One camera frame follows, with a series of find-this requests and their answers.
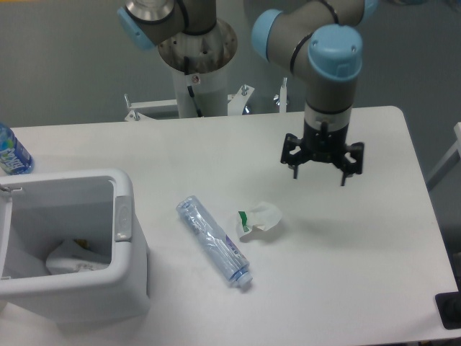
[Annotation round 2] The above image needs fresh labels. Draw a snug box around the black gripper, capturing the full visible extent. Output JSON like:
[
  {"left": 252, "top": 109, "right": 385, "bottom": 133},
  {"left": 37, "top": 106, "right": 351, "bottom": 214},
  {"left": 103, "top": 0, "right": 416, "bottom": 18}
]
[{"left": 280, "top": 122, "right": 364, "bottom": 186}]

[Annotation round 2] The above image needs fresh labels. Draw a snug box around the crushed clear plastic bottle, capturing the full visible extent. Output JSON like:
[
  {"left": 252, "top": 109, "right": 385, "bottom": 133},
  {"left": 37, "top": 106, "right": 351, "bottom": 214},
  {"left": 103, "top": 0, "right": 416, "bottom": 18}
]
[{"left": 176, "top": 195, "right": 253, "bottom": 289}]

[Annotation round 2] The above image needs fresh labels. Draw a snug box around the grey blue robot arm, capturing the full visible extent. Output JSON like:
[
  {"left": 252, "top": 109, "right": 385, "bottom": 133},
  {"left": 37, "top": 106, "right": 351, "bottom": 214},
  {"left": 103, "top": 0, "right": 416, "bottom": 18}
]
[{"left": 117, "top": 1, "right": 377, "bottom": 177}]

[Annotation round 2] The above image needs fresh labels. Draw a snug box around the white plastic trash can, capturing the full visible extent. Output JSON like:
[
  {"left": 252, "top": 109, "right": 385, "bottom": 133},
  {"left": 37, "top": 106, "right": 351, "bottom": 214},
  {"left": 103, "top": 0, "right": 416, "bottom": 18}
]
[{"left": 1, "top": 169, "right": 150, "bottom": 324}]

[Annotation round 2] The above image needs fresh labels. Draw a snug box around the black table clamp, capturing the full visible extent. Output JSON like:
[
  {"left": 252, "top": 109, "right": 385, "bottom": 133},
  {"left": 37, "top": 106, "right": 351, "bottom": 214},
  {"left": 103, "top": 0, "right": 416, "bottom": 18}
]
[{"left": 435, "top": 291, "right": 460, "bottom": 330}]

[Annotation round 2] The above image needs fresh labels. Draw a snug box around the blue labelled water bottle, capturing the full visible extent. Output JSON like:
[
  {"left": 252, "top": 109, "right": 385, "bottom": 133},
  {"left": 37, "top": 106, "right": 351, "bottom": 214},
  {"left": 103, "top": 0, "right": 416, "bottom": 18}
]
[{"left": 1, "top": 123, "right": 34, "bottom": 175}]

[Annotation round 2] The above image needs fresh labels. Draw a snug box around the white metal base frame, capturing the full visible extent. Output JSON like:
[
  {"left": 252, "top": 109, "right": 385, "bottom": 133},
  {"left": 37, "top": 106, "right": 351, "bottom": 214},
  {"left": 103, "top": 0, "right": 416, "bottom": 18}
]
[{"left": 124, "top": 76, "right": 290, "bottom": 122}]

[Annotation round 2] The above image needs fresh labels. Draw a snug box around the white frame at right edge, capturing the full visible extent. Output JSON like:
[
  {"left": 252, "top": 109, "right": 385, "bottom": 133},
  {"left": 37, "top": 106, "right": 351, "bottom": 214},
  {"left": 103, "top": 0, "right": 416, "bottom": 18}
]
[{"left": 426, "top": 122, "right": 460, "bottom": 191}]

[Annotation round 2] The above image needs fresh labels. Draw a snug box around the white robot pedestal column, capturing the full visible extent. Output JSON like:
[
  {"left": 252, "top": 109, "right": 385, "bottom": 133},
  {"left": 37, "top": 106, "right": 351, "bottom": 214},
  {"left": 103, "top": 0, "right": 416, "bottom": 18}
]
[{"left": 158, "top": 19, "right": 238, "bottom": 118}]

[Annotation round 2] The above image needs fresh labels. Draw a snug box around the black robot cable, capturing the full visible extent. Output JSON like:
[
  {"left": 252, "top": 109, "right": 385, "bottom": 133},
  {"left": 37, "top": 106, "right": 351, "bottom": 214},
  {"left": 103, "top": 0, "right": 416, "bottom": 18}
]
[{"left": 183, "top": 56, "right": 203, "bottom": 118}]

